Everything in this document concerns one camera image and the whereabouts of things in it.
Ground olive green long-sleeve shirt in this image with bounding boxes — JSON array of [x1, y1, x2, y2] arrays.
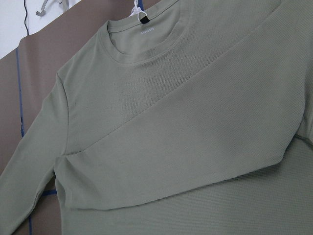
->
[[0, 0, 313, 235]]

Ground reacher grabber stick white claw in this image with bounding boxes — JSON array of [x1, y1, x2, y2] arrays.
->
[[35, 0, 70, 17]]

